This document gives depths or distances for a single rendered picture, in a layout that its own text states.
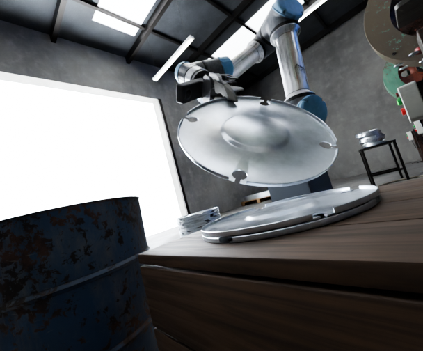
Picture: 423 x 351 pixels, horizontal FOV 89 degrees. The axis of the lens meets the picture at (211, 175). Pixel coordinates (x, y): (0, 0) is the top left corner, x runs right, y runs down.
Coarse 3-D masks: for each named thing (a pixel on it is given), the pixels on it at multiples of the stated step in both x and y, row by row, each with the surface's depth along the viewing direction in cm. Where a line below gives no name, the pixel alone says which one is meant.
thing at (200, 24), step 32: (0, 0) 337; (32, 0) 349; (64, 0) 347; (96, 0) 376; (160, 0) 407; (192, 0) 424; (224, 0) 443; (256, 0) 464; (352, 0) 539; (64, 32) 418; (96, 32) 436; (160, 32) 478; (192, 32) 502; (224, 32) 529; (256, 32) 552; (320, 32) 625; (160, 64) 580; (256, 64) 704
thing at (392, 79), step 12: (384, 72) 294; (396, 72) 286; (408, 72) 298; (420, 72) 274; (384, 84) 302; (396, 84) 287; (396, 96) 292; (408, 132) 333; (420, 144) 292; (420, 156) 328
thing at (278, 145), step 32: (192, 128) 41; (224, 128) 40; (256, 128) 40; (288, 128) 42; (320, 128) 42; (192, 160) 34; (224, 160) 34; (256, 160) 34; (288, 160) 35; (320, 160) 35
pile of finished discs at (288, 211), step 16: (320, 192) 47; (336, 192) 42; (352, 192) 36; (368, 192) 31; (272, 208) 39; (288, 208) 33; (304, 208) 32; (320, 208) 29; (336, 208) 24; (352, 208) 28; (368, 208) 26; (208, 224) 43; (224, 224) 40; (240, 224) 34; (256, 224) 30; (272, 224) 25; (288, 224) 24; (304, 224) 24; (320, 224) 24; (208, 240) 32; (224, 240) 30; (240, 240) 27
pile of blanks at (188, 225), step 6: (216, 210) 137; (198, 216) 137; (204, 216) 130; (210, 216) 136; (216, 216) 135; (180, 222) 141; (186, 222) 130; (192, 222) 137; (198, 222) 129; (204, 222) 129; (210, 222) 130; (180, 228) 134; (186, 228) 130; (192, 228) 129; (198, 228) 128; (180, 234) 136; (186, 234) 130
